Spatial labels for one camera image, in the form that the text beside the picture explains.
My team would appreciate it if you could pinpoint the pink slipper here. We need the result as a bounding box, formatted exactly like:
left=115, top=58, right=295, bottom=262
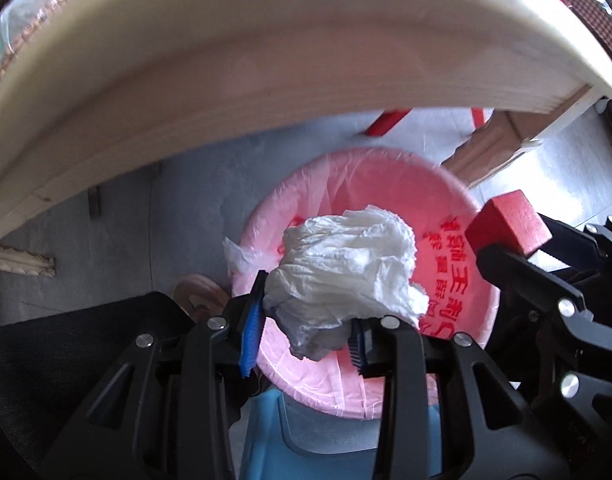
left=173, top=273, right=233, bottom=327

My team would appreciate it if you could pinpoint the white tissue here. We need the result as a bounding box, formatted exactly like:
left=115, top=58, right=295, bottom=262
left=262, top=204, right=431, bottom=361

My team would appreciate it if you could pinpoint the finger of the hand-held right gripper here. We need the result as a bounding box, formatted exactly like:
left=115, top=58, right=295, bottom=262
left=477, top=243, right=612, bottom=431
left=537, top=214, right=612, bottom=281

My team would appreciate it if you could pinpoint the clear plastic bag of peanuts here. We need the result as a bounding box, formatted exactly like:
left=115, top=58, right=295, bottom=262
left=0, top=0, right=75, bottom=80

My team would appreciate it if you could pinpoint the red checkered cloth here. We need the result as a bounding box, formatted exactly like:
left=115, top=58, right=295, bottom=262
left=568, top=0, right=612, bottom=77

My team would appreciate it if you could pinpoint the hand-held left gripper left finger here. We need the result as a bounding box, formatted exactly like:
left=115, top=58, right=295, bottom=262
left=43, top=270, right=269, bottom=480

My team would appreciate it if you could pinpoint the red rectangular block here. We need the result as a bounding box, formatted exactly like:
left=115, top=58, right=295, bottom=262
left=464, top=189, right=555, bottom=257

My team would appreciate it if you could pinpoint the cream wooden table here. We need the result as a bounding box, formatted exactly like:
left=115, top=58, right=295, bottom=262
left=0, top=0, right=612, bottom=277

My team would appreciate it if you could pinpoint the red plastic stool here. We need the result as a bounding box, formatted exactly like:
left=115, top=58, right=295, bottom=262
left=358, top=107, right=493, bottom=140

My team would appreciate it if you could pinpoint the blue plastic bin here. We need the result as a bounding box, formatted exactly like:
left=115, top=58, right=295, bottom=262
left=238, top=389, right=441, bottom=480

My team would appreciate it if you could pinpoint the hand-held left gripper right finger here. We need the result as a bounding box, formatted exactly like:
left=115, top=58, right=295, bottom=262
left=350, top=316, right=569, bottom=480

